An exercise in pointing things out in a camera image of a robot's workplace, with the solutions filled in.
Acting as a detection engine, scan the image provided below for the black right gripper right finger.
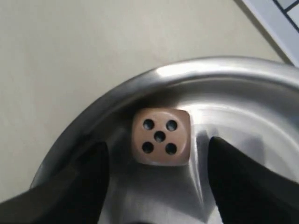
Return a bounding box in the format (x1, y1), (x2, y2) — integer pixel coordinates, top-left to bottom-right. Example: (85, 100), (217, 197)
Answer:
(207, 137), (299, 224)

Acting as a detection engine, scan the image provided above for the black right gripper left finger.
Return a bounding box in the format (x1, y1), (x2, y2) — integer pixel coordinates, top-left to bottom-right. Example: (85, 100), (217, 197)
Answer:
(0, 142), (109, 224)

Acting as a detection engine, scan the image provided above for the wooden die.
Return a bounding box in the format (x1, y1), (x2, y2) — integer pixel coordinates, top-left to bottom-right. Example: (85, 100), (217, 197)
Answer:
(131, 108), (191, 166)

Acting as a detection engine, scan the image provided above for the round steel bowl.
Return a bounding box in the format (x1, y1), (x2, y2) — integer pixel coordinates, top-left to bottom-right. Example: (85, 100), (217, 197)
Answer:
(31, 57), (299, 224)

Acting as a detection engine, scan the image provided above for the paper number game board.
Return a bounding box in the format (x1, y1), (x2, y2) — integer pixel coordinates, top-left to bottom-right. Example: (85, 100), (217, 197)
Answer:
(243, 0), (299, 67)

